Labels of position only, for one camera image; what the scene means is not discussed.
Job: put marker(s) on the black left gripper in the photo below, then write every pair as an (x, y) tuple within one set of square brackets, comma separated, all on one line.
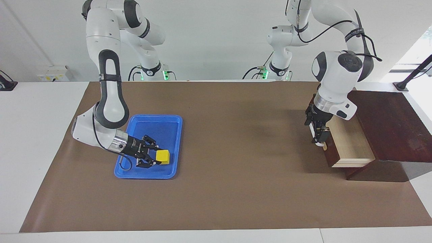
[(319, 118)]

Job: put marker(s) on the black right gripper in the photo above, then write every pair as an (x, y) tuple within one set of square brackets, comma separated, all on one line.
[(134, 147)]

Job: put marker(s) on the yellow cube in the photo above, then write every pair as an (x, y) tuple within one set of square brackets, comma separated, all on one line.
[(162, 157)]

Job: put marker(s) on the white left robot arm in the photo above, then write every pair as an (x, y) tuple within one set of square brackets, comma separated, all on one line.
[(337, 77)]

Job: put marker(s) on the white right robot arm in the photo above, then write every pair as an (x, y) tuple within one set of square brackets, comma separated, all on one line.
[(108, 84)]

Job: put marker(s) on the blue plastic tray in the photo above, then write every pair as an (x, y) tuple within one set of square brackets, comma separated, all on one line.
[(168, 128)]

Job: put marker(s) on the dark wooden cabinet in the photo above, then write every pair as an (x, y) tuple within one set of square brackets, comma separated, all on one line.
[(391, 125)]

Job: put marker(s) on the brown table mat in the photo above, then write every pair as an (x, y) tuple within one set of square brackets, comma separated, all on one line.
[(236, 185)]

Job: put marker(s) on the black camera stand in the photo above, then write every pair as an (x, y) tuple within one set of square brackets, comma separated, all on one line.
[(413, 72)]

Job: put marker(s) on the white wall socket box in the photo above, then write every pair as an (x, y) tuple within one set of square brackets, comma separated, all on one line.
[(54, 75)]

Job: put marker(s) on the black clamp mount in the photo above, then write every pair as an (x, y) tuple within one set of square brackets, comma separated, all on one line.
[(7, 85)]

